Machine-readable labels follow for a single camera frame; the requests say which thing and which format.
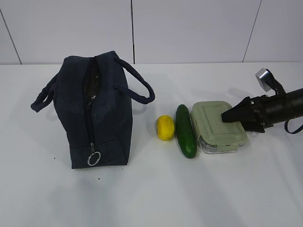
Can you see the green cucumber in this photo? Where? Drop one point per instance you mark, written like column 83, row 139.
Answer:
column 184, row 132

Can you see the yellow lemon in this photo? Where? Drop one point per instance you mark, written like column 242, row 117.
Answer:
column 165, row 128

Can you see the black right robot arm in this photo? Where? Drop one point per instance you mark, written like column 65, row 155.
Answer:
column 285, row 107

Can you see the dark blue lunch bag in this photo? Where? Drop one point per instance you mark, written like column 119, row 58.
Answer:
column 93, row 98

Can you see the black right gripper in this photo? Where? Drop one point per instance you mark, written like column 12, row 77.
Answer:
column 251, row 112

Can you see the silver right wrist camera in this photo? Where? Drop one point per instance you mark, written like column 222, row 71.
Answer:
column 264, row 77

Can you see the glass container green lid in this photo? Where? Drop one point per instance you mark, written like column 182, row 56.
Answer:
column 213, row 135

